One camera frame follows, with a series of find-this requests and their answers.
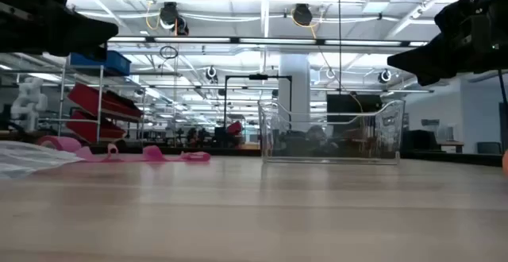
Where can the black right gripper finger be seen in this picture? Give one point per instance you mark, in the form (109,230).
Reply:
(440,59)

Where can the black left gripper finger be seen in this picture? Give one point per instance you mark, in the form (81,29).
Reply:
(83,31)

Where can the clear plastic bag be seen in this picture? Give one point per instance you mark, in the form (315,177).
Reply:
(28,159)

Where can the pink elastic bandage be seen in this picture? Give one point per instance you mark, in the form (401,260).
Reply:
(155,155)

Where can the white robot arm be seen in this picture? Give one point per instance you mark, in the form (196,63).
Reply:
(29,99)

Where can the metal shelf rack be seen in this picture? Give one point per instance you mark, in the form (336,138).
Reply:
(101,75)

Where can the blue storage bin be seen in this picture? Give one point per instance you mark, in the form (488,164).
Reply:
(119,65)

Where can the thin black pole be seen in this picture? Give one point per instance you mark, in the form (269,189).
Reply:
(503,87)

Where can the red storage bin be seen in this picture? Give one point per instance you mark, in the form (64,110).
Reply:
(91,97)
(83,129)

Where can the black cabinet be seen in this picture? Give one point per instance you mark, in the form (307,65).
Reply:
(420,141)

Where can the wooden desk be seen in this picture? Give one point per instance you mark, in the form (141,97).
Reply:
(450,143)

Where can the clear plastic bin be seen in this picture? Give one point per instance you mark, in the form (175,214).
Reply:
(381,135)

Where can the grey chair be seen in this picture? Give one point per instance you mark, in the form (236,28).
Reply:
(488,147)

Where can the white pillar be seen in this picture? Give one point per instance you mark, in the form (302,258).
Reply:
(293,79)

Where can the red background object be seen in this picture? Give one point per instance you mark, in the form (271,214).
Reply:
(235,128)

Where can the black table frame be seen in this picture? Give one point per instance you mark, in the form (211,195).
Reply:
(456,158)

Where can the black camera stand frame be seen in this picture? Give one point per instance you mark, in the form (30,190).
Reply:
(258,77)

